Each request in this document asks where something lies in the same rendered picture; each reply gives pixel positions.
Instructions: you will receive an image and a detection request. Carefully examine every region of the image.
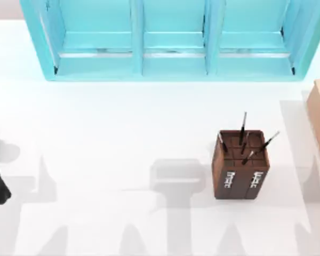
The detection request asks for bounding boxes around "salmon-coloured shallow box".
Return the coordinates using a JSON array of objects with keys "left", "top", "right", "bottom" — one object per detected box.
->
[{"left": 306, "top": 79, "right": 320, "bottom": 183}]

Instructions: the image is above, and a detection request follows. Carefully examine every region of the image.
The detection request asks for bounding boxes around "black pen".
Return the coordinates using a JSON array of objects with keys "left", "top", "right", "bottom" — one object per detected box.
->
[
  {"left": 238, "top": 111, "right": 247, "bottom": 147},
  {"left": 257, "top": 131, "right": 280, "bottom": 154},
  {"left": 218, "top": 133, "right": 228, "bottom": 155},
  {"left": 241, "top": 131, "right": 250, "bottom": 155},
  {"left": 242, "top": 150, "right": 254, "bottom": 165}
]

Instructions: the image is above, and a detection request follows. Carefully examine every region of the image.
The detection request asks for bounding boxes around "brown wooden pen holder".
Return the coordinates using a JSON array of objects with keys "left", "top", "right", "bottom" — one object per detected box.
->
[{"left": 212, "top": 130, "right": 271, "bottom": 201}]

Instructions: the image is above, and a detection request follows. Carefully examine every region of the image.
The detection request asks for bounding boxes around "light blue rack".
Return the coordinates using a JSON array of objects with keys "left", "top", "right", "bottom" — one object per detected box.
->
[{"left": 19, "top": 0, "right": 320, "bottom": 82}]

